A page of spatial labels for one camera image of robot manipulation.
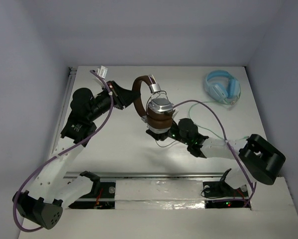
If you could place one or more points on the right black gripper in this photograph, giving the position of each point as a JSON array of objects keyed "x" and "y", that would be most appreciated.
[{"x": 157, "y": 136}]

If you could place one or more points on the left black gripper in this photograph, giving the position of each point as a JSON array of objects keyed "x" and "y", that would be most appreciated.
[{"x": 117, "y": 94}]

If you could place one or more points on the brown silver headphones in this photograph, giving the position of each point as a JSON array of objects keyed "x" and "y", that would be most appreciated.
[{"x": 158, "y": 112}]

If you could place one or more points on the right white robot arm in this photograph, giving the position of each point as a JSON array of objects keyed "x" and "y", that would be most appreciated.
[{"x": 257, "y": 159}]

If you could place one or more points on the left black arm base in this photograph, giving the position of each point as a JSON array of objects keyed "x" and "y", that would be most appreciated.
[{"x": 86, "y": 183}]

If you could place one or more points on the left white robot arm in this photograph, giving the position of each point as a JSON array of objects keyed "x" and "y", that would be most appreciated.
[{"x": 40, "y": 201}]

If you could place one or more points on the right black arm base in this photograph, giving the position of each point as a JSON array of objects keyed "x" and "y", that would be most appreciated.
[{"x": 217, "y": 189}]

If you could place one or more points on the light blue headphones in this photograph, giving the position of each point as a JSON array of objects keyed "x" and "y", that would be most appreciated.
[{"x": 225, "y": 95}]

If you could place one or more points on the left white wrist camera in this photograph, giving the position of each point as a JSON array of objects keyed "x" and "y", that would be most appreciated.
[{"x": 99, "y": 75}]

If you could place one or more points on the aluminium rail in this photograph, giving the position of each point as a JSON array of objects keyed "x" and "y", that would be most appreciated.
[{"x": 122, "y": 148}]

